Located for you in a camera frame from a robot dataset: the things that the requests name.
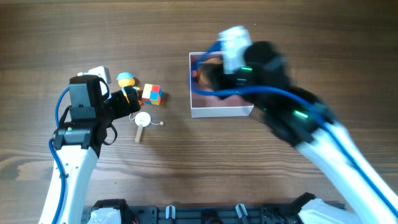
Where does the yellow duck toy blue hat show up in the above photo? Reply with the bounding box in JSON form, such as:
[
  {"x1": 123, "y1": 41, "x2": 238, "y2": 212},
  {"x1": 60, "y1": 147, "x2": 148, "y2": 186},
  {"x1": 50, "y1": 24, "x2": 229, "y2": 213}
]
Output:
[{"x1": 117, "y1": 72, "x2": 144, "y2": 105}]

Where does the colourful puzzle cube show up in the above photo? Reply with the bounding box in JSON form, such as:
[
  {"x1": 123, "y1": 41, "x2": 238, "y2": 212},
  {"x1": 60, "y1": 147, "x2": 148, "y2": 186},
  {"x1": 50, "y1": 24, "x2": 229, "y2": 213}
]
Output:
[{"x1": 142, "y1": 83, "x2": 162, "y2": 105}]

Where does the brown plush toy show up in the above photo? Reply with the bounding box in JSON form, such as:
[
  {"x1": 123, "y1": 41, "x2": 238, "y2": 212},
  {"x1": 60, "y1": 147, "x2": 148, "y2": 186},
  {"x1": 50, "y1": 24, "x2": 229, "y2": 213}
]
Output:
[{"x1": 192, "y1": 57, "x2": 223, "y2": 91}]

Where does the white cardboard box pink inside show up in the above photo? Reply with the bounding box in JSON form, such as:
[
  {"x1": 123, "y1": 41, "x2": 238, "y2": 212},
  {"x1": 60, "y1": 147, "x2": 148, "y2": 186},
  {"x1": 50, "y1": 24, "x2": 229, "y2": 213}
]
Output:
[{"x1": 188, "y1": 51, "x2": 255, "y2": 119}]

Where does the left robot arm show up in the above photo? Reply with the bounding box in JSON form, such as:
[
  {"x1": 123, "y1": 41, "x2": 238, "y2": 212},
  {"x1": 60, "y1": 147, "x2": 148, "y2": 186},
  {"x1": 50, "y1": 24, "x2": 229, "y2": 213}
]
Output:
[{"x1": 39, "y1": 75, "x2": 141, "y2": 223}]

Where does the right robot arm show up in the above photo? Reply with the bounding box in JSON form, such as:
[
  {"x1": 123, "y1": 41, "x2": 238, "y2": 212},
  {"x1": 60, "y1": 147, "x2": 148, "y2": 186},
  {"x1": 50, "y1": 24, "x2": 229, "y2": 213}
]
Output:
[{"x1": 200, "y1": 40, "x2": 397, "y2": 223}]

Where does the white wooden rattle drum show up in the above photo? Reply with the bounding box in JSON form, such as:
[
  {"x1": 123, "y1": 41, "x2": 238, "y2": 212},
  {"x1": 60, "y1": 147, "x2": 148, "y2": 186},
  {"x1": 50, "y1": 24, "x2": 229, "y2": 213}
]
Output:
[{"x1": 129, "y1": 112, "x2": 164, "y2": 143}]

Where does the right blue cable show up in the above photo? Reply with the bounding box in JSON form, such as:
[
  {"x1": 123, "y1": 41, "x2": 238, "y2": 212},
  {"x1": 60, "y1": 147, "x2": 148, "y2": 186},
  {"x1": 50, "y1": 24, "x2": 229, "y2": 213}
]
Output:
[{"x1": 188, "y1": 42, "x2": 398, "y2": 215}]

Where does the blue cable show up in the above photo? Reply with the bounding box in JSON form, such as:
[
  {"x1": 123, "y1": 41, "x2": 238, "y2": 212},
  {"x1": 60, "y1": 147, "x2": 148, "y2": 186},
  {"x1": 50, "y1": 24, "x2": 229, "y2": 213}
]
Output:
[
  {"x1": 48, "y1": 86, "x2": 71, "y2": 224},
  {"x1": 188, "y1": 42, "x2": 398, "y2": 215}
]

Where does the left blue cable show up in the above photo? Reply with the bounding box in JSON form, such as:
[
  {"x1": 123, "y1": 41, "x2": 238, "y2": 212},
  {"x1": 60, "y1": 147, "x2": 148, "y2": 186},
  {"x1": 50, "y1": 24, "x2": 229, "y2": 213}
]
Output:
[{"x1": 48, "y1": 86, "x2": 71, "y2": 224}]

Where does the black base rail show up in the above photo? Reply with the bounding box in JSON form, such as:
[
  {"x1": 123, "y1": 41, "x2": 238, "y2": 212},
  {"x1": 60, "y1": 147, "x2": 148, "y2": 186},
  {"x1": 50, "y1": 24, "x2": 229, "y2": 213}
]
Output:
[{"x1": 82, "y1": 198, "x2": 346, "y2": 224}]

